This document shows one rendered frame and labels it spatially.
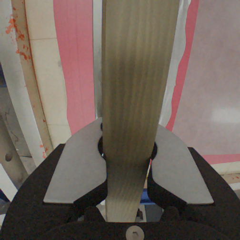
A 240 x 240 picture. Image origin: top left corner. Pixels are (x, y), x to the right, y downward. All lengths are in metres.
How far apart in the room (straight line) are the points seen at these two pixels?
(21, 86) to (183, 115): 0.30
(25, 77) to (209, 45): 0.31
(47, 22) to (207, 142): 0.40
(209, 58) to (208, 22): 0.06
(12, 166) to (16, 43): 0.24
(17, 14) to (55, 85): 0.12
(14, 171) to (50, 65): 0.24
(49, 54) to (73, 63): 0.04
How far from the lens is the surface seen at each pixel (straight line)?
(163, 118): 0.28
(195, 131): 0.34
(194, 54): 0.27
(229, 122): 0.37
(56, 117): 0.30
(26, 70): 0.27
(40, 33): 0.28
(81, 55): 0.25
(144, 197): 0.40
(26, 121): 0.30
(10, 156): 0.36
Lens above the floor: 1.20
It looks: 60 degrees down
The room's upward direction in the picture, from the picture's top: 180 degrees clockwise
